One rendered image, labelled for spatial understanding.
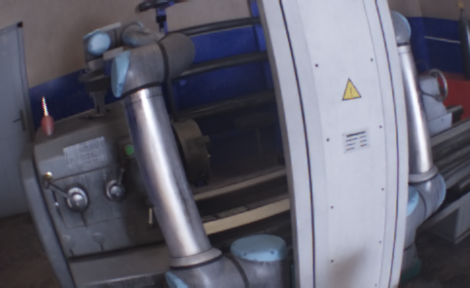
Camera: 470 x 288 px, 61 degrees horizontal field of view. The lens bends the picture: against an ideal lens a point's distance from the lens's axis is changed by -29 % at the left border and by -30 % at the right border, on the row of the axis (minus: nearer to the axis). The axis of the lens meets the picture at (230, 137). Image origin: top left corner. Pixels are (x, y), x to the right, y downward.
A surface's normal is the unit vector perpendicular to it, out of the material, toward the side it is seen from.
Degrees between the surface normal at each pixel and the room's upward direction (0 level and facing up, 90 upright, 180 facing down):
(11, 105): 90
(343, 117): 90
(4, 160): 90
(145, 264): 32
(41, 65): 90
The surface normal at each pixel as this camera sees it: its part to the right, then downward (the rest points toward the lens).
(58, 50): 0.35, 0.19
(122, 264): 0.05, -0.70
